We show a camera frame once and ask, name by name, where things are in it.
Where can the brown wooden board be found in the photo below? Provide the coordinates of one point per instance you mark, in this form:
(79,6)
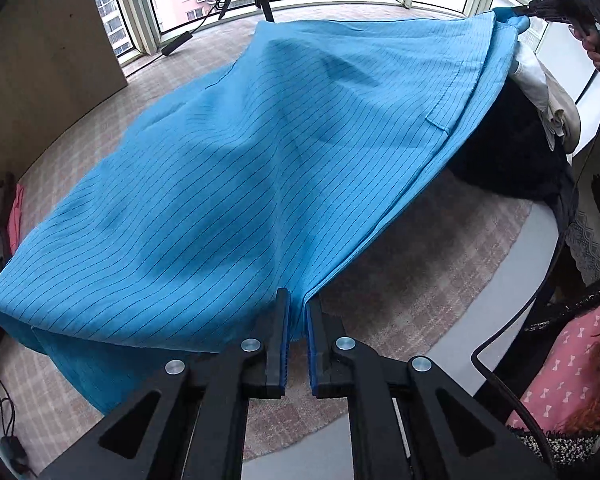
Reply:
(56,65)

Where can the person's right hand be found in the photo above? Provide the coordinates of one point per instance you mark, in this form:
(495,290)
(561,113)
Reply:
(590,42)

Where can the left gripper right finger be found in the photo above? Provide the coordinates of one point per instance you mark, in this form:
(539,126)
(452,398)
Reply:
(409,419)

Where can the black inline cable controller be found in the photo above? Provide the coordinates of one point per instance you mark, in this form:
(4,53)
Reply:
(176,43)

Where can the pink plaid bed sheet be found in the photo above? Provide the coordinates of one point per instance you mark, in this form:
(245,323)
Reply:
(432,283)

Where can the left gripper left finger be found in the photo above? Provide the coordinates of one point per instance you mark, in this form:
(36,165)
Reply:
(188,421)

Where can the pink bow-print clothing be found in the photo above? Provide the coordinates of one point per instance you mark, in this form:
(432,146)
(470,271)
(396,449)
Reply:
(567,379)

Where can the white cream garment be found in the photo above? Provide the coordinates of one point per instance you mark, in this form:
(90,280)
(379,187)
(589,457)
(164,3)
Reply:
(557,111)

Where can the dark navy clothes pile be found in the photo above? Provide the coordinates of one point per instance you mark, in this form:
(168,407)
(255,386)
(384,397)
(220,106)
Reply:
(508,154)

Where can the black power adapter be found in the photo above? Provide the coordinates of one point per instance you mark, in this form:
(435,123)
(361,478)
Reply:
(15,454)

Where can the pink folded garment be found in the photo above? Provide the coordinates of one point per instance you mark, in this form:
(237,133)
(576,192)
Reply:
(14,220)

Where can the blue striped garment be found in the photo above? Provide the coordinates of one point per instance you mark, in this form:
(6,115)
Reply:
(272,172)

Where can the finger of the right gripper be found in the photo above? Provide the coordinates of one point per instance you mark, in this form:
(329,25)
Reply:
(556,11)

